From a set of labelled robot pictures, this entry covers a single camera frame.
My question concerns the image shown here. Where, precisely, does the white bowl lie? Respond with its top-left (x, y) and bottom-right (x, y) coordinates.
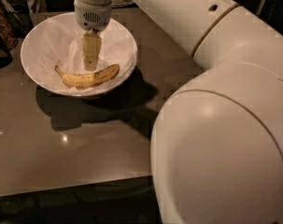
top-left (20, 11), bottom-right (139, 98)

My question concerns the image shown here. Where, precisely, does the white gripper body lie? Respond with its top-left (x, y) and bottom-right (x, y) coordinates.
top-left (74, 0), bottom-right (112, 33)

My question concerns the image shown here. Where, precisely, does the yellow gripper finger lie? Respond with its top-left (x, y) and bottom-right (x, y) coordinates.
top-left (81, 33), bottom-right (102, 70)

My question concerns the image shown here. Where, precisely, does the yellow spotted banana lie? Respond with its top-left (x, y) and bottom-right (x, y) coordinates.
top-left (55, 63), bottom-right (120, 89)

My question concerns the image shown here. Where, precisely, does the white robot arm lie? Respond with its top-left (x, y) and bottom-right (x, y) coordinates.
top-left (76, 0), bottom-right (283, 224)

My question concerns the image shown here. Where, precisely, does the white paper liner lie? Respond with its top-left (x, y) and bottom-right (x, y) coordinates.
top-left (35, 16), bottom-right (137, 94)

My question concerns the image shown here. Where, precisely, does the patterned brown bag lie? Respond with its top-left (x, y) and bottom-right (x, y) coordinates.
top-left (0, 3), bottom-right (18, 49)

